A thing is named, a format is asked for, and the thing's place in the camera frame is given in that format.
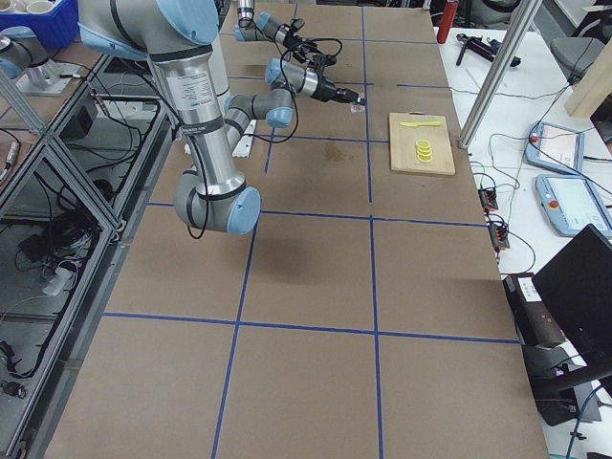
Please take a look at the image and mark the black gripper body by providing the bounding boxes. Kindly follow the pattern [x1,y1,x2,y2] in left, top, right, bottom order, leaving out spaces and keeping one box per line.
[285,18,320,63]
[315,79,352,103]

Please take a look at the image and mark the clear glass measuring cup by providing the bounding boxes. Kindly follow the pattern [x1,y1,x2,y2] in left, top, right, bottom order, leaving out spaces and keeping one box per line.
[350,102,365,114]

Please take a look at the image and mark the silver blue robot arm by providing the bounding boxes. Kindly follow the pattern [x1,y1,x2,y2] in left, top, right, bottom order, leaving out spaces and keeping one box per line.
[78,1,366,234]
[234,1,319,63]

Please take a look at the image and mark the wooden cutting board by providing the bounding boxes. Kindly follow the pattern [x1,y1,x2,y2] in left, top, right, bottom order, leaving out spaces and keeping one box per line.
[388,113,455,176]

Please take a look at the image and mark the yellow plastic knife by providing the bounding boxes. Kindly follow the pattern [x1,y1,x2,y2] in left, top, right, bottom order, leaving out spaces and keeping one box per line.
[398,120,442,128]

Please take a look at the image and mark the red bottle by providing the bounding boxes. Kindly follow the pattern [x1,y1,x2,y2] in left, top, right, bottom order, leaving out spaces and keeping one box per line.
[436,0,459,44]

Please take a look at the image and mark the black tool on desk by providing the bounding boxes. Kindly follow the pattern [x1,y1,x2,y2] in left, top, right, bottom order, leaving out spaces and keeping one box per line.
[455,33,502,66]

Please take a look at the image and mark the orange connector board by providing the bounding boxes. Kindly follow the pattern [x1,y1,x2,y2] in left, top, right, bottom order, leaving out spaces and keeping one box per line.
[478,187,498,213]
[488,220,510,252]

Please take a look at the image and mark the far blue teach pendant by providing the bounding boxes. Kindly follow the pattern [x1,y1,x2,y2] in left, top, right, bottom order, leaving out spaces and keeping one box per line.
[525,121,584,174]

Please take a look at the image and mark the blue teach pendant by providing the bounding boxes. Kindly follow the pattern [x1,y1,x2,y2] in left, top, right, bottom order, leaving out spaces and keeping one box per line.
[535,174,611,238]
[525,121,584,174]

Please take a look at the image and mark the grey office chair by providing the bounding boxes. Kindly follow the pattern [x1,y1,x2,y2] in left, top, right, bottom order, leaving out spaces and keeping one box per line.
[549,4,612,85]

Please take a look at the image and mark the near blue teach pendant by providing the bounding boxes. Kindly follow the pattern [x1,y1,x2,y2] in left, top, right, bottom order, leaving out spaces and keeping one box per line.
[535,174,611,238]

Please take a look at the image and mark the blue storage bin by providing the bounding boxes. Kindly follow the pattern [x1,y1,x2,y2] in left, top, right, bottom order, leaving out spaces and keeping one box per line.
[1,0,79,49]

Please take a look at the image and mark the black computer monitor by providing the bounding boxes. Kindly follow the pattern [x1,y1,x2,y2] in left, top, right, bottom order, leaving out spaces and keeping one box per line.
[522,224,611,426]

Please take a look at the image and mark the black box with label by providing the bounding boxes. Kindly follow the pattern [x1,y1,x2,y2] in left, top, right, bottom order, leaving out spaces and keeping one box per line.
[502,273,565,349]

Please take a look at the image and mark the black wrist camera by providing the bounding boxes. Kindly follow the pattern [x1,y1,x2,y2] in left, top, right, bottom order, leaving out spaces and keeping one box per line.
[308,54,337,75]

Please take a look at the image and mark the aluminium frame post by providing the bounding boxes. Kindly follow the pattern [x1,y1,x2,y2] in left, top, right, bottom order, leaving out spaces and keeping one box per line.
[458,0,542,149]

